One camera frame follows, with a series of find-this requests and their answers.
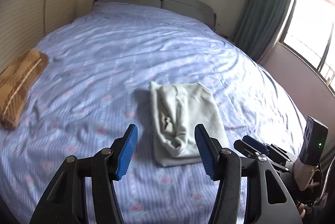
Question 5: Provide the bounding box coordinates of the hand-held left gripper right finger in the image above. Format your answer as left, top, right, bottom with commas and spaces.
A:
194, 124, 304, 224

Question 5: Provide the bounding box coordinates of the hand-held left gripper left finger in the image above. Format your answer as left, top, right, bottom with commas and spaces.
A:
29, 124, 139, 224

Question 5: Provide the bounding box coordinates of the blue floral striped bedsheet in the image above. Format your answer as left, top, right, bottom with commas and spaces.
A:
0, 1, 308, 224

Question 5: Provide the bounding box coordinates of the grey-green curtain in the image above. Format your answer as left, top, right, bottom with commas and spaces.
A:
232, 0, 298, 62

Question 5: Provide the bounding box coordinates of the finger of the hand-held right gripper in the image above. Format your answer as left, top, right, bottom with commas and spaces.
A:
242, 135, 298, 165
233, 139, 263, 159

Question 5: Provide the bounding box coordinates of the person's right hand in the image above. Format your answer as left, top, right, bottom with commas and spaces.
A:
293, 160, 321, 192

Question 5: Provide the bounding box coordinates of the white louvred wardrobe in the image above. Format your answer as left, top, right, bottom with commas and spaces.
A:
0, 0, 85, 73

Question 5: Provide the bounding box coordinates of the brown plaid folded cloth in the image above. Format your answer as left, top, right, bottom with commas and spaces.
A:
0, 48, 49, 130

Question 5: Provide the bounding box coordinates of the light green long-sleeve shirt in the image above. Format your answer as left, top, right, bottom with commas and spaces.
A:
150, 81, 229, 167

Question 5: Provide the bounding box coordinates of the barred window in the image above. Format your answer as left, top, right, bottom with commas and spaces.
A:
278, 0, 335, 95

